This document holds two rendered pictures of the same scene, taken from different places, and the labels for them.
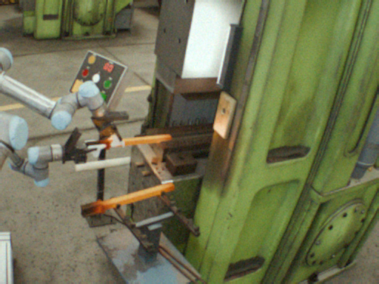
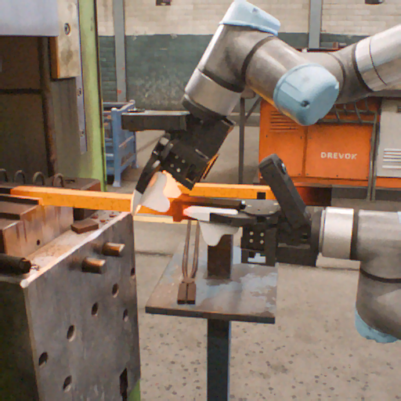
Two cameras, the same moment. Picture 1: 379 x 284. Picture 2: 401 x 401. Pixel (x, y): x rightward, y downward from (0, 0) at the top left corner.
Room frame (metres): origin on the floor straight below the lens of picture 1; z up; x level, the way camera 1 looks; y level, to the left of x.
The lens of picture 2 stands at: (1.93, 0.96, 1.25)
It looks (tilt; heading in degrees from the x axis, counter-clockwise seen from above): 18 degrees down; 231
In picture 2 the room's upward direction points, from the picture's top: straight up
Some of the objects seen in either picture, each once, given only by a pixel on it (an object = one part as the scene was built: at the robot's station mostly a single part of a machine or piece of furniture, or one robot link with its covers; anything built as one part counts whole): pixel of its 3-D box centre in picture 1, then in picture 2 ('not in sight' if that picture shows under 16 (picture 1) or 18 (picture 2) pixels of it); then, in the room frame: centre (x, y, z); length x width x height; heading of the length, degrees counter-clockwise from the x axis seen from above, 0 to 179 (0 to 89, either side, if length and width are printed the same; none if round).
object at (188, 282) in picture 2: (181, 267); (191, 251); (1.14, -0.07, 0.69); 0.60 x 0.04 x 0.01; 50
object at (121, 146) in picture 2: not in sight; (70, 139); (-0.08, -3.64, 0.36); 1.20 x 0.80 x 0.72; 135
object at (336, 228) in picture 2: (56, 153); (335, 232); (1.35, 0.56, 0.99); 0.08 x 0.05 x 0.08; 34
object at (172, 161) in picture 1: (180, 164); (68, 196); (1.53, 0.02, 0.95); 0.12 x 0.08 x 0.06; 123
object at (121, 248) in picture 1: (146, 259); (220, 276); (1.16, 0.08, 0.67); 0.40 x 0.30 x 0.02; 42
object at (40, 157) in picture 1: (40, 155); (390, 240); (1.31, 0.63, 0.98); 0.11 x 0.08 x 0.09; 124
